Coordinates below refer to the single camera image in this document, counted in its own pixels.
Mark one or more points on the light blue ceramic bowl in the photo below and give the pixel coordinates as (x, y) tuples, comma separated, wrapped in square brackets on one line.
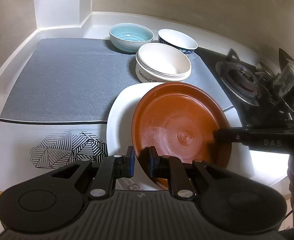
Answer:
[(129, 37)]

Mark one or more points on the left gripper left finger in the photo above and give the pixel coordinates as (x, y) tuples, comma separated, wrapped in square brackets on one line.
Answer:
[(112, 168)]

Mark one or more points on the large white square plate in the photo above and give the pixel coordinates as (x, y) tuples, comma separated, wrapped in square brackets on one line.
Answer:
[(118, 136)]

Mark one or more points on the orange round plate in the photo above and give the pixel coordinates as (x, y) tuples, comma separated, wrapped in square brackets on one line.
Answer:
[(179, 119)]

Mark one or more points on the white bowl blue pattern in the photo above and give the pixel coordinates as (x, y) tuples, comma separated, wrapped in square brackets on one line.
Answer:
[(178, 40)]

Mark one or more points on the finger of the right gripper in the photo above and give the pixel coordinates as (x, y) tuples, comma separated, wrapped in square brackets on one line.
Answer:
[(229, 135)]

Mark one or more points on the grey dish mat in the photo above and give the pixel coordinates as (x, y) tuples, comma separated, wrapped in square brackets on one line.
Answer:
[(70, 80)]

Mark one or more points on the glass jar on stove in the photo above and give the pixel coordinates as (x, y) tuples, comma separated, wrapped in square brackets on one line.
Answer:
[(283, 83)]

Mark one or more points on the cream bowls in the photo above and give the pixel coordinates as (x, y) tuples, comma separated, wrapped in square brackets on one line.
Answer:
[(157, 62)]

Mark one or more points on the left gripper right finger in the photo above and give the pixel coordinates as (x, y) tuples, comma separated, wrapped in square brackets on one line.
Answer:
[(171, 169)]

